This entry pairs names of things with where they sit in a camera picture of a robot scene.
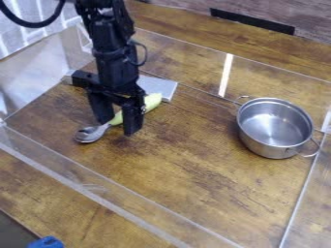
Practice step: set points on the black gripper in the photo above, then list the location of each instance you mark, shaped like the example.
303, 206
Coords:
117, 85

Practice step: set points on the spoon with yellow handle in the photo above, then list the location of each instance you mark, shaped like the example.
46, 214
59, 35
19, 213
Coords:
93, 133

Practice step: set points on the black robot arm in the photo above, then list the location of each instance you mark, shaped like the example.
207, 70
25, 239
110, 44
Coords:
110, 27

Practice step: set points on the silver pot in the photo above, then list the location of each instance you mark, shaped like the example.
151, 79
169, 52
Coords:
275, 128

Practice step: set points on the grey block with dark end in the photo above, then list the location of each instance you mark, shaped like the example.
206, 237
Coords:
150, 84

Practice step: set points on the blue object at bottom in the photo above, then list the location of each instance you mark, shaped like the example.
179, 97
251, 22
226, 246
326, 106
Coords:
46, 242

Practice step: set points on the black strip on wall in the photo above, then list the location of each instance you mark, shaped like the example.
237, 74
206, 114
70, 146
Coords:
262, 23

